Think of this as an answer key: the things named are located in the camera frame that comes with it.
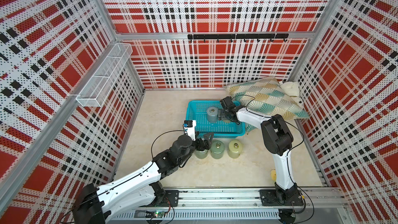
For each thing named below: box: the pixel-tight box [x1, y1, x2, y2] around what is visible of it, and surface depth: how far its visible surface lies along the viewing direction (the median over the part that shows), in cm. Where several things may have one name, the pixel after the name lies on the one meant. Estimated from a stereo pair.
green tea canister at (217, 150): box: [210, 140, 226, 160], surface depth 84 cm
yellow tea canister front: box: [227, 139, 244, 160], surface depth 84 cm
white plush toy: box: [279, 81, 304, 108], surface depth 110 cm
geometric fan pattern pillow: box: [224, 75, 310, 132], surface depth 95 cm
